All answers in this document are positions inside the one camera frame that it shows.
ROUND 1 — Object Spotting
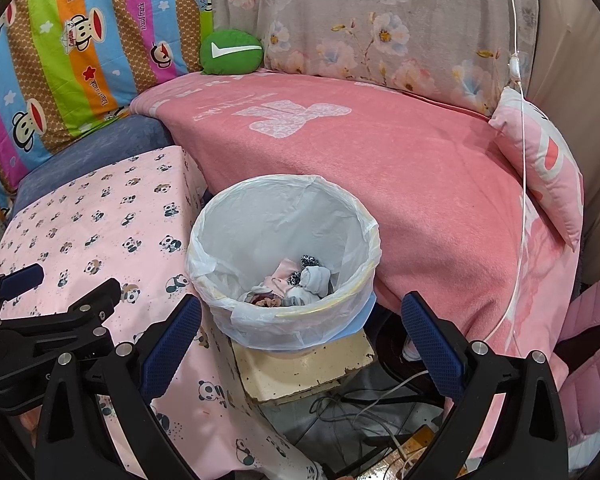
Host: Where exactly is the pink panda print tablecloth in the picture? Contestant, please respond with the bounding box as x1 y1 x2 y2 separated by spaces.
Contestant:
0 145 326 480

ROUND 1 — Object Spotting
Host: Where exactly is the white lined waste bin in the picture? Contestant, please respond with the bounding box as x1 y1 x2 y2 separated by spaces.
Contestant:
187 173 381 356

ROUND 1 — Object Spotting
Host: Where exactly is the pink printed pillow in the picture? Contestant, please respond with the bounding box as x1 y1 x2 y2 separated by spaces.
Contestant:
489 86 585 253

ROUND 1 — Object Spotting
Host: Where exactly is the pale grey sock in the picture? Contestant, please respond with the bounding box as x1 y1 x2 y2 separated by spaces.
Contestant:
300 266 333 306

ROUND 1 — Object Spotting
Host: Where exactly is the light pink cloth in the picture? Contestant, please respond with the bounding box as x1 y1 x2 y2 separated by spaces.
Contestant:
265 260 301 296

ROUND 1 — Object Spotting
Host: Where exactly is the cream wooden stool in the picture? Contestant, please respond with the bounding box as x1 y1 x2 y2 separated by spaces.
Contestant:
230 330 376 403

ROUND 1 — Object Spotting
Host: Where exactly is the black floor cable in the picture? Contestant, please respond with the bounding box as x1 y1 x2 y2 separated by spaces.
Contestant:
307 392 431 461

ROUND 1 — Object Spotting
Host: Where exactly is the pink blanket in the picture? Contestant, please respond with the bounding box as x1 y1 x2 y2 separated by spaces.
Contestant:
130 70 583 461

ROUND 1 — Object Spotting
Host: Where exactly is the white floor cable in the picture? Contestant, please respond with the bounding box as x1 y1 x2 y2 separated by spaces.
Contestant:
352 369 433 480

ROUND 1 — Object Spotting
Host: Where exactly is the blue sofa cushion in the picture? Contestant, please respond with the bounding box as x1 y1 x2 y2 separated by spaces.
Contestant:
10 115 173 221

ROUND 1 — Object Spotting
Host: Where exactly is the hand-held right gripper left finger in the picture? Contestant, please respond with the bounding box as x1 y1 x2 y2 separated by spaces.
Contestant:
34 294 203 480

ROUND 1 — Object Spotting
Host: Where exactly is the striped monkey print pillow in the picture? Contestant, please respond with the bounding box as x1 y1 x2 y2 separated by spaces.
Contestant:
0 0 218 221

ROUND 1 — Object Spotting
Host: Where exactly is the beige cloth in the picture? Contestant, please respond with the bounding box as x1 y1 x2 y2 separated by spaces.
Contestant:
525 0 600 281

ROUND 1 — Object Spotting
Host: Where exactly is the green round pillow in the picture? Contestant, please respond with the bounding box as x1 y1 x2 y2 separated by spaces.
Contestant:
200 30 265 76

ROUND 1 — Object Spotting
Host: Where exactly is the white cable with switch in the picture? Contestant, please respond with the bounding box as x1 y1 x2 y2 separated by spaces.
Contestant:
482 0 531 356

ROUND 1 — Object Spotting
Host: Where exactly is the leopard print cloth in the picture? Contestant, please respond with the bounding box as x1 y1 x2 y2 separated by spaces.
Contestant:
286 254 325 287

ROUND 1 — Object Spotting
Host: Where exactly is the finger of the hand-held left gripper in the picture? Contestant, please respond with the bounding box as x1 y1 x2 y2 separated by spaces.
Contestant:
0 278 122 353
0 263 45 321

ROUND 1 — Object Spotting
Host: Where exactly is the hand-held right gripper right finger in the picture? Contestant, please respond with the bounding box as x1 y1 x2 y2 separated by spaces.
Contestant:
401 291 568 480

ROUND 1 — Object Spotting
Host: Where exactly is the grey floral cloth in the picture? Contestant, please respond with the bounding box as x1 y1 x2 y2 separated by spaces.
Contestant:
207 0 538 118

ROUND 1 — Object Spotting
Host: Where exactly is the pink padded chair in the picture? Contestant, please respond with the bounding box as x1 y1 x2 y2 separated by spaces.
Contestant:
555 275 600 461

